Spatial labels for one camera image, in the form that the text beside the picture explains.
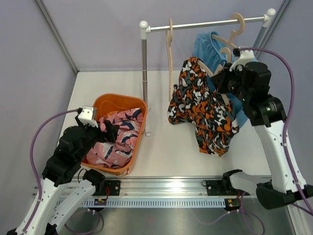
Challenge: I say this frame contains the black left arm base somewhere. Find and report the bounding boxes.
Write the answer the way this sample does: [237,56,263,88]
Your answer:
[93,180,121,196]

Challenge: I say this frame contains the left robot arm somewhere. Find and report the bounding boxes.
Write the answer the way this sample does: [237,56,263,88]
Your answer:
[7,117,119,235]

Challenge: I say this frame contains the silver clothes rack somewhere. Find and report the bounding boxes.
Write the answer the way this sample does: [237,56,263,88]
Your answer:
[138,8,277,137]

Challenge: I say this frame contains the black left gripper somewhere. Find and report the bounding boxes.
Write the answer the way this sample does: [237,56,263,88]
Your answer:
[76,115,119,162]

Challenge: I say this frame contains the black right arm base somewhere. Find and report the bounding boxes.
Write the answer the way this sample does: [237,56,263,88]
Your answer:
[201,180,244,196]

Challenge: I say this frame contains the blue shorts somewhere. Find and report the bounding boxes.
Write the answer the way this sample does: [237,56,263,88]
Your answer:
[192,31,247,128]

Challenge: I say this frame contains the pink shark print shorts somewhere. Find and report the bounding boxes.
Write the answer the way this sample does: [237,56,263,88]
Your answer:
[86,108,144,169]

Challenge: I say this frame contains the white slotted cable duct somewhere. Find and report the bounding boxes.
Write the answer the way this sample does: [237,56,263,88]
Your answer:
[56,197,242,209]

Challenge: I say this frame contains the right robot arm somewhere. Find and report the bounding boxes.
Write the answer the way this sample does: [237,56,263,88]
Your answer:
[210,62,313,210]

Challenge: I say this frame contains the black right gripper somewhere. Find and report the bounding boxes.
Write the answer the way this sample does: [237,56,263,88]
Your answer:
[211,63,250,103]

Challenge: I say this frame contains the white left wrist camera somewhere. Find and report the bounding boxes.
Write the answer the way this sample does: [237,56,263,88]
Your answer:
[75,106,98,128]

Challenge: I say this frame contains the aluminium front rail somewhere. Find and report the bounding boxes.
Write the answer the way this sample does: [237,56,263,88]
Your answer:
[105,177,236,198]

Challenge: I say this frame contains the orange plastic basket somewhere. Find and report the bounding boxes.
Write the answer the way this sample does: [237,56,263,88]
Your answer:
[82,94,147,176]

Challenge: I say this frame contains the wooden hanger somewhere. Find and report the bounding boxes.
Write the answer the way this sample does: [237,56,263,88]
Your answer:
[166,19,173,101]
[197,47,232,105]
[211,13,246,49]

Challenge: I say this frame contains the orange camouflage shorts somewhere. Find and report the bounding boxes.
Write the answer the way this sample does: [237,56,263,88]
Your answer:
[167,57,239,157]

